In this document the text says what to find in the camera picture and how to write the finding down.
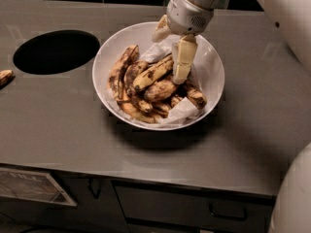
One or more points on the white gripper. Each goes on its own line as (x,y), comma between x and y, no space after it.
(187,16)

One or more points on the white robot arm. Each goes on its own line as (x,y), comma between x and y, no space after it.
(292,19)

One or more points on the dark brown centre banana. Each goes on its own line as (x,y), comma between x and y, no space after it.
(160,90)

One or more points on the middle left brown banana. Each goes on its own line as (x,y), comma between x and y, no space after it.
(131,73)

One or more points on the white round bowl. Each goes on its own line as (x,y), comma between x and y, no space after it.
(207,73)

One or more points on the small right spotted banana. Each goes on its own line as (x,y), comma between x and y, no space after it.
(196,96)

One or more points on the small bottom centre banana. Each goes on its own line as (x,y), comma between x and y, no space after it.
(164,107)

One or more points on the left long spotted banana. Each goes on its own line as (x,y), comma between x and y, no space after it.
(115,81)

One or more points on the white paper bowl liner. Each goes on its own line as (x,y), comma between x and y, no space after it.
(144,89)

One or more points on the bottom yellow banana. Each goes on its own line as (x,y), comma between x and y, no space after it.
(138,109)

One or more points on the dark cabinet door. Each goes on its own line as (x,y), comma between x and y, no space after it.
(98,209)

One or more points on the framed label sign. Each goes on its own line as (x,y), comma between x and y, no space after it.
(33,186)

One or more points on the dark drawer with handle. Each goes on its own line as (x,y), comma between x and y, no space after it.
(178,207)

